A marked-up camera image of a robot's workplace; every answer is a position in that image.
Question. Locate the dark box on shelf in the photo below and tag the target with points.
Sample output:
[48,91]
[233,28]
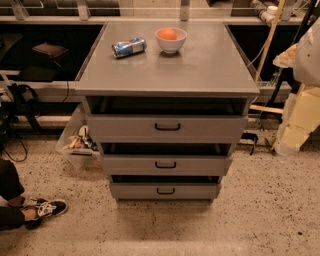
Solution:
[49,50]

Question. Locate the wooden stick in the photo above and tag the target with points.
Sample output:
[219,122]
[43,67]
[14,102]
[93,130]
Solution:
[269,39]

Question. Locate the grey middle drawer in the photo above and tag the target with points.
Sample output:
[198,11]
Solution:
[166,165]

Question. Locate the white bowl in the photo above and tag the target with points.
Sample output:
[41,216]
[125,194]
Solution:
[172,46]

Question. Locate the grey drawer cabinet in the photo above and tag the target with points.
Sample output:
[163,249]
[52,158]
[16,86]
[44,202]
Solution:
[206,77]

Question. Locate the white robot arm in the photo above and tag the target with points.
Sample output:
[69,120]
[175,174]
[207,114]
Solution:
[301,114]

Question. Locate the clear plastic storage bin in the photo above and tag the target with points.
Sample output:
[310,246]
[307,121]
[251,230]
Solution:
[74,143]

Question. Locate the crushed blue soda can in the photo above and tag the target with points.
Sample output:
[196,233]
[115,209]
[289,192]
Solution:
[129,47]

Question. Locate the person's black trouser leg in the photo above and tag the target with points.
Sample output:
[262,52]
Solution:
[10,190]

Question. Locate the grey top drawer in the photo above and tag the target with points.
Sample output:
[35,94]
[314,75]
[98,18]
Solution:
[166,129]

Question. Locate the orange fruit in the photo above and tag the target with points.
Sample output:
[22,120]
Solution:
[167,34]

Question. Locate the black white sneaker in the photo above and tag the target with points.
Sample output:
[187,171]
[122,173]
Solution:
[43,209]

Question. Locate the grey drawer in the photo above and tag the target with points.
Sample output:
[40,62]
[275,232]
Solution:
[166,165]
[166,129]
[164,191]

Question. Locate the grey bottom drawer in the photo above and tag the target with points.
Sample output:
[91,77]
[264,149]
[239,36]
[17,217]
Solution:
[164,191]

